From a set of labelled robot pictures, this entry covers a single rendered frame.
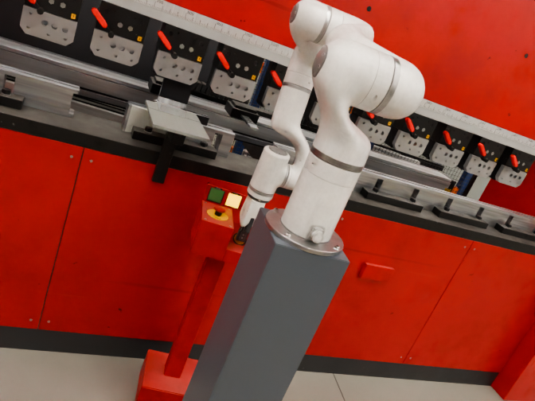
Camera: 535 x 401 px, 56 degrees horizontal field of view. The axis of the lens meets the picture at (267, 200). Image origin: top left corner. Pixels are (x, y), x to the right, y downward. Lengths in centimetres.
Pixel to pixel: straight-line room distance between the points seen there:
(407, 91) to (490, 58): 124
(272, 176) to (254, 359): 56
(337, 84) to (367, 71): 6
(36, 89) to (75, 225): 45
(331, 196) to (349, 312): 133
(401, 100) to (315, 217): 29
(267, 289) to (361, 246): 109
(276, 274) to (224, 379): 30
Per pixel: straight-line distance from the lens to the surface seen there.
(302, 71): 151
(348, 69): 99
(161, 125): 155
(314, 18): 137
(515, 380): 318
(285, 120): 150
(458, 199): 246
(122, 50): 173
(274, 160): 149
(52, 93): 177
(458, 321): 274
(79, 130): 169
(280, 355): 122
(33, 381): 202
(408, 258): 231
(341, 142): 103
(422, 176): 262
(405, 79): 104
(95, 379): 206
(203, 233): 157
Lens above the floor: 142
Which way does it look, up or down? 20 degrees down
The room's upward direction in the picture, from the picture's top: 22 degrees clockwise
